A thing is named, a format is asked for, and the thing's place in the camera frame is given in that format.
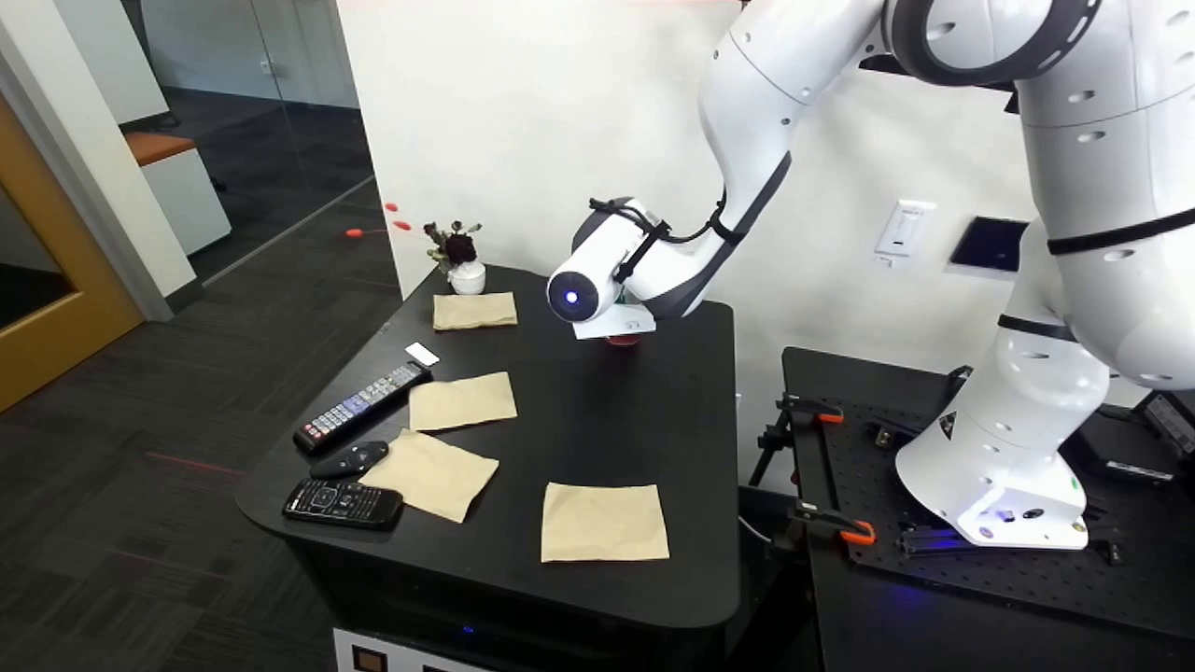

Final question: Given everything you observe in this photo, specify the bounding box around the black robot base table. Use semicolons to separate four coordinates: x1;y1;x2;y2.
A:
779;345;1195;646

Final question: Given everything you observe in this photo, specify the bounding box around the tan cloth back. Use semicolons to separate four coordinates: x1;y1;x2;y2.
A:
430;289;523;338

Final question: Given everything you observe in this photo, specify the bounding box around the tan cloth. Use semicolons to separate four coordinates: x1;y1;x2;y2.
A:
430;289;523;338
409;369;523;436
539;478;677;568
355;429;506;526

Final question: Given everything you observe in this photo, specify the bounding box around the small plant white pot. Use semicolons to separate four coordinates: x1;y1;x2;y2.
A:
419;218;492;301

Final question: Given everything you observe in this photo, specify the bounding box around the tan cloth middle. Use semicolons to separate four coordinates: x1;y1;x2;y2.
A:
409;369;523;436

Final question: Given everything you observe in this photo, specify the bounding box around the tan cloth front right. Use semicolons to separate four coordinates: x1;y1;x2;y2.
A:
539;478;677;568

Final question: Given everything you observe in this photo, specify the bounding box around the tan cloth front left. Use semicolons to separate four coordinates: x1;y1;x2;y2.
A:
355;429;506;526

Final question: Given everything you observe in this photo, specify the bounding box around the long black remote control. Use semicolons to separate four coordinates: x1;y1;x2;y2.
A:
293;359;432;455

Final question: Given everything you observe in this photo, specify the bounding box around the small black remote control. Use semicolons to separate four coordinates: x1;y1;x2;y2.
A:
309;436;392;486

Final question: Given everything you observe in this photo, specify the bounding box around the black table cabinet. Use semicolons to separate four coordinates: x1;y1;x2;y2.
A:
293;518;750;672

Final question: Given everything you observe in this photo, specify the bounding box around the wide black remote control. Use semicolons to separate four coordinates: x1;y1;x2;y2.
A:
280;473;409;536

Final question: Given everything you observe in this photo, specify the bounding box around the white cabinet control panel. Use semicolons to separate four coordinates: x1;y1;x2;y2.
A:
329;624;499;672

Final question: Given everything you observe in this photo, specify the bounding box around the white bench wooden seat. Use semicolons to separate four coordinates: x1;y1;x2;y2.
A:
120;115;236;259

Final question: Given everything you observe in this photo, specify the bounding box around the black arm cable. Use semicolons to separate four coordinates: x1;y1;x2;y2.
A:
588;196;740;284

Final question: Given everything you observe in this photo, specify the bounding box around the black clamp orange handle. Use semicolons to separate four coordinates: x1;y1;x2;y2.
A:
742;393;853;495
740;498;883;556

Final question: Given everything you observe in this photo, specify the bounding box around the white wall outlet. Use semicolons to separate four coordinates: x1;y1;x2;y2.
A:
872;198;941;271

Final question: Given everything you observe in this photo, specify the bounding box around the black wall panel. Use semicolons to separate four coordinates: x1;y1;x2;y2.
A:
949;215;1026;276

